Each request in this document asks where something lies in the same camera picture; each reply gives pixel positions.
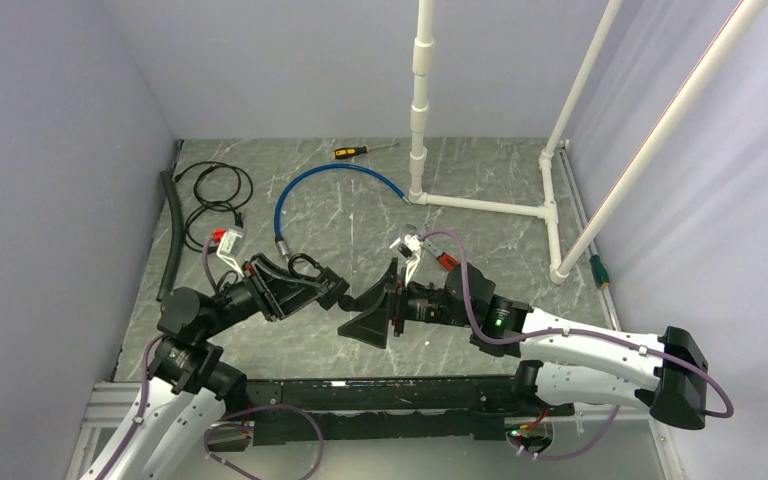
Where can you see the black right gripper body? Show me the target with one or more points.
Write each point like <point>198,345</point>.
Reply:
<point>424,304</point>

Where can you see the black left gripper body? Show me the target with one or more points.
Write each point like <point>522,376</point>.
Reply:
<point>244,296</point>

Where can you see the black padlock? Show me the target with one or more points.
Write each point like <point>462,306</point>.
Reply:
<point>333,288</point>

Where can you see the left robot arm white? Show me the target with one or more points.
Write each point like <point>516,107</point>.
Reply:
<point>185,388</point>

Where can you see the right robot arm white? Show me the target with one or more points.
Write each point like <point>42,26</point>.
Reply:
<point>560,361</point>

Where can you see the black foam tube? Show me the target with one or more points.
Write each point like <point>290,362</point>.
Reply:
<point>177,235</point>

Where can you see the red handled adjustable wrench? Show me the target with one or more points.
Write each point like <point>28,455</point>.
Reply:
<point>446,260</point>

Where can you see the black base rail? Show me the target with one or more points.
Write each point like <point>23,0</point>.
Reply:
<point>482,407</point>

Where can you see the orange handled screwdriver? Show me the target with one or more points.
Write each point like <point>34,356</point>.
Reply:
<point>348,152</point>

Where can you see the green handled screwdriver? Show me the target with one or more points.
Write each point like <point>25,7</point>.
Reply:
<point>599,271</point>

